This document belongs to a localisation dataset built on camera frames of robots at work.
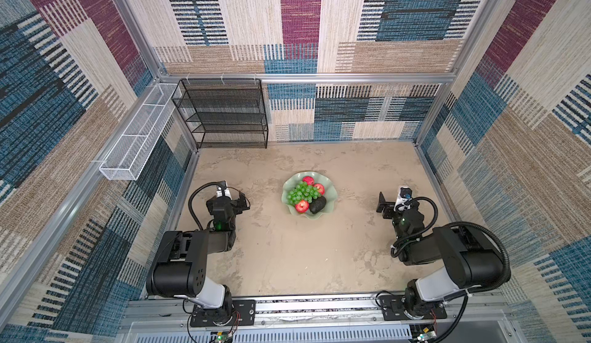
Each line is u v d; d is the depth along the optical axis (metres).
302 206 0.92
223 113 1.10
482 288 0.47
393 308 0.73
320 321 0.73
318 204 0.92
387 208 0.82
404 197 0.76
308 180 0.97
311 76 0.97
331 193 0.97
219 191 0.78
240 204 0.87
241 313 0.73
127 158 0.69
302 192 0.91
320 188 0.99
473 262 0.45
